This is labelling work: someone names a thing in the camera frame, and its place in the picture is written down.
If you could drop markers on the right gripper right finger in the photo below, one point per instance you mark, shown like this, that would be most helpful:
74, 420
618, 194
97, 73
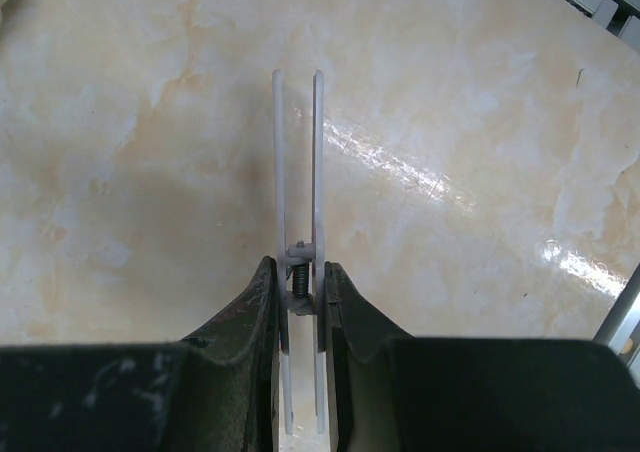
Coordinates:
362, 415

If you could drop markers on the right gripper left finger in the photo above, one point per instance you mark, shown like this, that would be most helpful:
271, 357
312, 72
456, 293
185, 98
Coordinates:
229, 397

